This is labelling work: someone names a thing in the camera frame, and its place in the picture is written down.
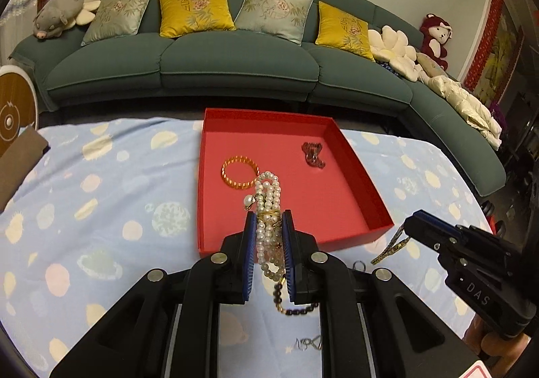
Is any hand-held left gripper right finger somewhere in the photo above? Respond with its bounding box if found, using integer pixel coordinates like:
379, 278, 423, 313
281, 209, 481, 378

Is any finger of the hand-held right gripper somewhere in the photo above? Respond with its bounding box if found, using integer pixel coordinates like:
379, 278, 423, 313
414, 210, 461, 236
403, 216, 454, 251

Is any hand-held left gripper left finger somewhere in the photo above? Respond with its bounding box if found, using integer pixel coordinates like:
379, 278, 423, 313
50, 210, 257, 378

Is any gold chain bracelet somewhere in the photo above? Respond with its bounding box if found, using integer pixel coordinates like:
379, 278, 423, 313
371, 231, 411, 265

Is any dark bead bracelet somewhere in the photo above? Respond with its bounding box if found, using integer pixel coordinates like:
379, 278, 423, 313
269, 235, 321, 317

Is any red cardboard tray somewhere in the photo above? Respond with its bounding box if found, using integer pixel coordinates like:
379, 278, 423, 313
196, 108, 395, 260

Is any silver chain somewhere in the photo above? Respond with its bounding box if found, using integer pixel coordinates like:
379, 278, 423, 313
295, 336, 324, 351

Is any person's right hand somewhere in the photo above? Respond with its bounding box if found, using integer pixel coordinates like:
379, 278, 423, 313
480, 330, 533, 378

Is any pink edged white card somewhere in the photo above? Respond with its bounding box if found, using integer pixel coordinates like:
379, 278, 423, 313
457, 362, 495, 378

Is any dark red hair clip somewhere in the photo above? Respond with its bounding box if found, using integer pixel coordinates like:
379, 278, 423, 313
301, 141, 327, 169

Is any beige plush cushion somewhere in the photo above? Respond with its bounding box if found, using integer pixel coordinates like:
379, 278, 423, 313
416, 53, 447, 78

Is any dark blue patterned cloth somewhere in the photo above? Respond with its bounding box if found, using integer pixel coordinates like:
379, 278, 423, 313
375, 60, 401, 76

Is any white flower cushion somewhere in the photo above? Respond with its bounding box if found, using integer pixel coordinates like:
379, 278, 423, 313
368, 25, 422, 82

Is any red monkey plush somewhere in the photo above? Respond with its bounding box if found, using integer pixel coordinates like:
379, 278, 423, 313
418, 13, 453, 71

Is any green corner sofa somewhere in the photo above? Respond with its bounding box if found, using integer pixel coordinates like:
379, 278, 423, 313
8, 0, 506, 198

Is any yellow embroidered pillow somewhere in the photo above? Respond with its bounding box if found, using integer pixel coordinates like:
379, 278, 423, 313
159, 0, 236, 39
315, 1, 376, 63

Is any grey-green embroidered pillow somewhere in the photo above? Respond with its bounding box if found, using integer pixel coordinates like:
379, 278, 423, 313
233, 0, 314, 45
81, 0, 157, 47

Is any brown cloth pouch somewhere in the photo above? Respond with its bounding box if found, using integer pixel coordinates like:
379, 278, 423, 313
0, 127, 50, 210

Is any white machine with wooden disc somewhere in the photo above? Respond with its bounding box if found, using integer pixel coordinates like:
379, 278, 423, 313
0, 64, 40, 151

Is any grey pig plush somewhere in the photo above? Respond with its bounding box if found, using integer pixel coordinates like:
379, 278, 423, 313
33, 0, 86, 41

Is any gold bangle bracelet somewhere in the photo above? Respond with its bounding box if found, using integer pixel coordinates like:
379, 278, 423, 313
221, 156, 260, 189

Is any red bordered wall hanging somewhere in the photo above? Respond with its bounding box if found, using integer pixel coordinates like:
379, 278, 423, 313
463, 0, 525, 105

